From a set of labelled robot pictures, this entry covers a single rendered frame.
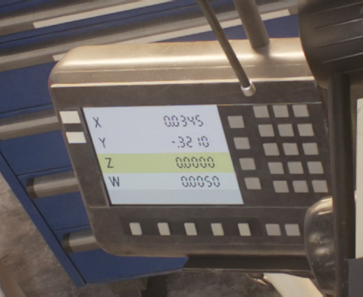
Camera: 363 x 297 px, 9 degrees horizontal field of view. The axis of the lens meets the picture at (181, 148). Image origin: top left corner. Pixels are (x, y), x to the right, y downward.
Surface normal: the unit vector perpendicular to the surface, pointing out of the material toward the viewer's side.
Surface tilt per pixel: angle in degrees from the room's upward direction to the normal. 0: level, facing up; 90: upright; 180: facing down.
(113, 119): 71
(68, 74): 14
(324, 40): 49
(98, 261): 90
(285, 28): 90
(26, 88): 90
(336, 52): 64
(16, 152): 90
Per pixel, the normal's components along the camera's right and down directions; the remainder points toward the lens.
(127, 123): -0.40, 0.50
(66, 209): -0.11, 0.75
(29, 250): -0.36, -0.65
